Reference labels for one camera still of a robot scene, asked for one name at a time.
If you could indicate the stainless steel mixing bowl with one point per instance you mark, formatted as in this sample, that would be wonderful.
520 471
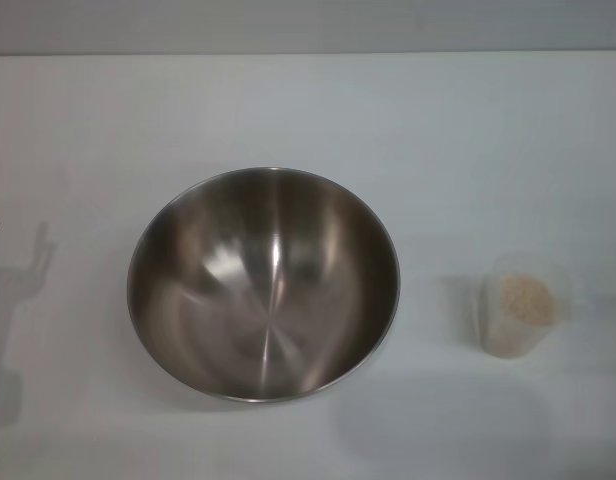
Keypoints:
268 300

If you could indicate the clear plastic measuring cup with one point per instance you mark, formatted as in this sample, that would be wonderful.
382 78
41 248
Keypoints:
493 325

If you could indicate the uncooked rice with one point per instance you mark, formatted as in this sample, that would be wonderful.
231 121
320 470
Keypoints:
528 300

